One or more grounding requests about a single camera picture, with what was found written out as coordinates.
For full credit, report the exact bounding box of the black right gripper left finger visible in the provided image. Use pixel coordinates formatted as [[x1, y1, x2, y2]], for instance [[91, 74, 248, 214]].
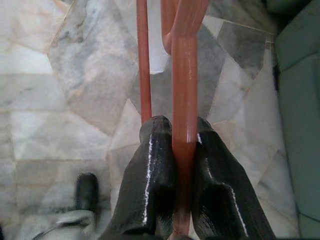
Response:
[[99, 115, 181, 240]]

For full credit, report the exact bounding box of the green leather sofa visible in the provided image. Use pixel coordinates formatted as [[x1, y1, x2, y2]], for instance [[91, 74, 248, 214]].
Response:
[[264, 0, 320, 240]]

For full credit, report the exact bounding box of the red plastic hanger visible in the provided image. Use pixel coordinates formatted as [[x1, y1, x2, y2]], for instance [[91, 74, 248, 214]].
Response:
[[136, 0, 210, 240]]

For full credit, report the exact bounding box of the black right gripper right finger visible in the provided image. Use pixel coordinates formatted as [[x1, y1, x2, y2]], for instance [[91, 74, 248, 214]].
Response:
[[191, 116, 277, 240]]

